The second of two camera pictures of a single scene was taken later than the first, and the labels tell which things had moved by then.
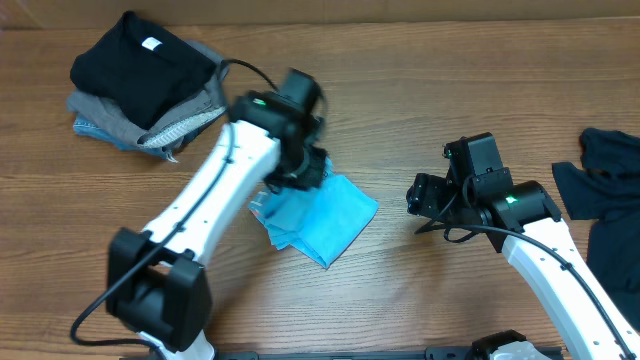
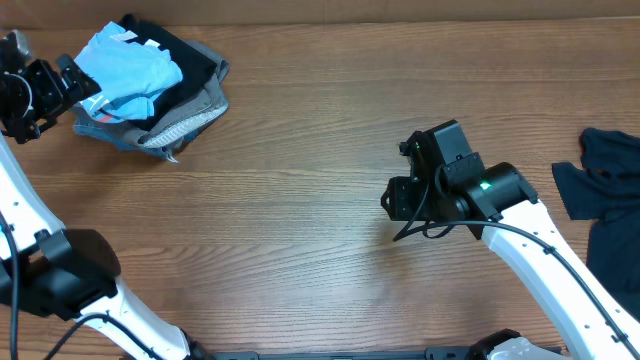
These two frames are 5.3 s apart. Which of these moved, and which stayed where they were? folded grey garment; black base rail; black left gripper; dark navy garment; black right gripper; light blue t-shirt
Moved: light blue t-shirt; black right gripper; black left gripper
Stayed: dark navy garment; folded grey garment; black base rail
